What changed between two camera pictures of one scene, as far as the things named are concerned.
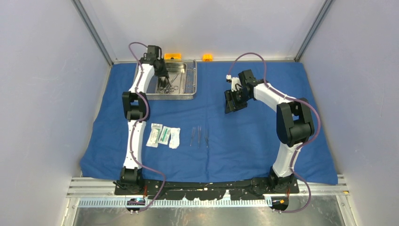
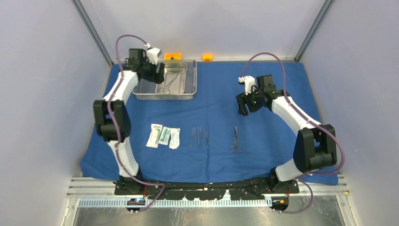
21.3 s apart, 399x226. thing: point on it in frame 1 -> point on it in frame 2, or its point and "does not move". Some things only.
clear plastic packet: (174, 142) does not move
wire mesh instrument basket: (183, 74) does not move
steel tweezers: (199, 131) does not move
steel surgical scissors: (161, 89) -> (235, 148)
